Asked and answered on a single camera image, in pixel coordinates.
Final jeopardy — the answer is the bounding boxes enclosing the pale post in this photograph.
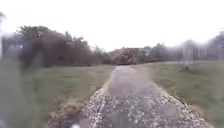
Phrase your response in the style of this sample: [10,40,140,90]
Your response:
[182,41,194,71]

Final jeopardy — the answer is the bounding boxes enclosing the row of distant trees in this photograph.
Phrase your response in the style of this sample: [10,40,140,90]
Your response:
[108,31,224,66]

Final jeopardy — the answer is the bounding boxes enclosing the grey gravel path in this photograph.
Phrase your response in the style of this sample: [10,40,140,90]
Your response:
[74,65,214,128]

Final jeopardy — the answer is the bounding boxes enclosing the grass field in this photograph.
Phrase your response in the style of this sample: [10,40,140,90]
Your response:
[141,59,224,128]
[0,61,115,128]

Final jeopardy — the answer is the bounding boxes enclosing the row of dark bushes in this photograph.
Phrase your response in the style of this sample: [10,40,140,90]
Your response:
[1,25,113,68]

